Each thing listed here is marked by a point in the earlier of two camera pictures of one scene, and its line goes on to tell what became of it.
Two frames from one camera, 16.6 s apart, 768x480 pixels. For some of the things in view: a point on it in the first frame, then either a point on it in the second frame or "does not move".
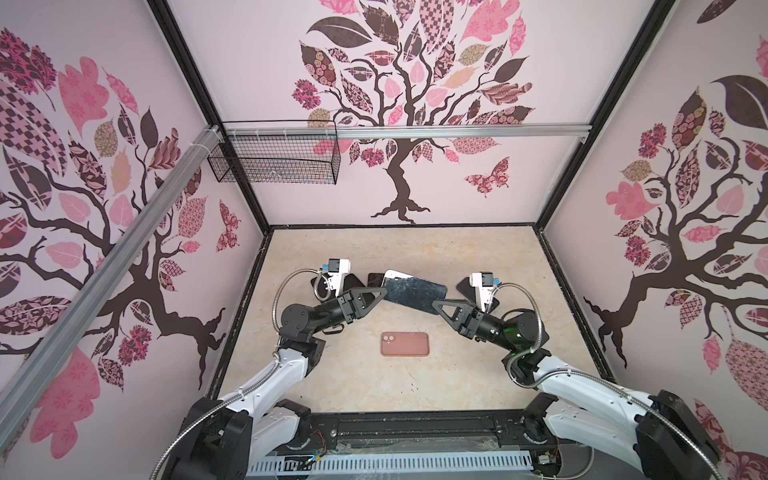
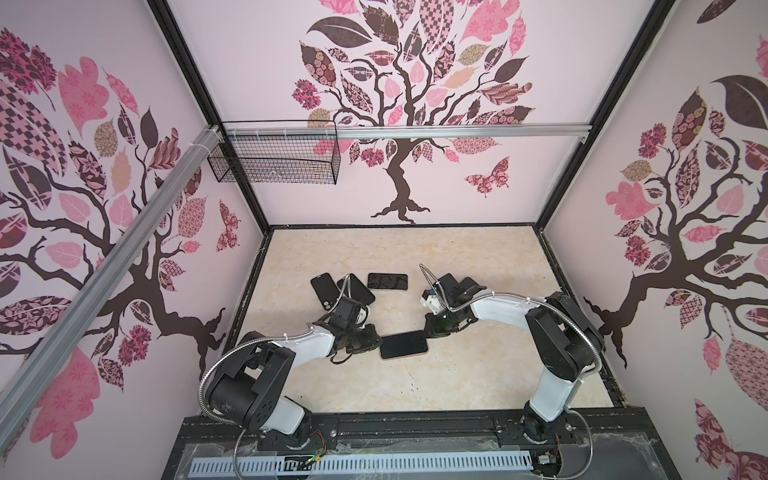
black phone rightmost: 466,289 does not move
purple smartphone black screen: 411,291 -> 402,345
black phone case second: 351,281 does not move
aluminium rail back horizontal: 353,132 does not move
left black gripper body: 340,311 -> 361,341
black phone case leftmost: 321,287 does not move
